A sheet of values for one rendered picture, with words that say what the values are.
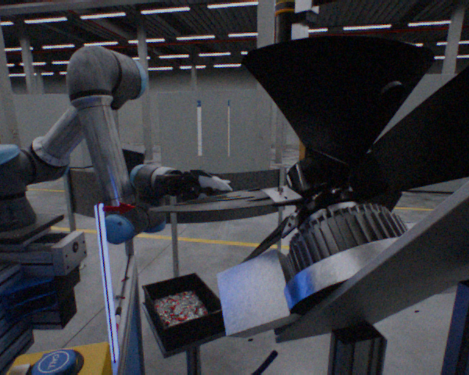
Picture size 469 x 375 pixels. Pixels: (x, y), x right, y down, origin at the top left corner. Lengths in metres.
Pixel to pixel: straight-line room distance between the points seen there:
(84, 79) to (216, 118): 5.98
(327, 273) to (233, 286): 0.24
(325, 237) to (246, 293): 0.21
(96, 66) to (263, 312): 0.65
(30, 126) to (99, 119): 10.61
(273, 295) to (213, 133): 6.21
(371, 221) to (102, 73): 0.65
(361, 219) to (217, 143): 6.24
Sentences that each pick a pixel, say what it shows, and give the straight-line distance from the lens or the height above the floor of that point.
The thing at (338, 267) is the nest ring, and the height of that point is 1.13.
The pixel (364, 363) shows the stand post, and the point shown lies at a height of 0.85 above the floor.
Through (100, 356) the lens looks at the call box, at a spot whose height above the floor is 1.07.
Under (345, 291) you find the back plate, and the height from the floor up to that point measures 1.10.
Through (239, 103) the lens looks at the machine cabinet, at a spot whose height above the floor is 1.78.
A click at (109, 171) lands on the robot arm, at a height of 1.22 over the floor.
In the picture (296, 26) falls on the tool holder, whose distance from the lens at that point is 0.60.
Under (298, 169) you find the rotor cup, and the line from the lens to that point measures 0.64.
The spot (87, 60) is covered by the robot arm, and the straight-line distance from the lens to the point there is 0.80.
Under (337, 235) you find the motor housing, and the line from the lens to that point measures 0.51.
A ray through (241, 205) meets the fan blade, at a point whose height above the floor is 1.19.
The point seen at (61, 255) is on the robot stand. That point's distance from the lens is 0.98.
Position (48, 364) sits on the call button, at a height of 1.08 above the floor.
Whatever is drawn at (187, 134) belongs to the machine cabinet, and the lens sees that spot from 6.89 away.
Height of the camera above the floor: 1.33
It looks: 13 degrees down
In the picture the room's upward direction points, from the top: straight up
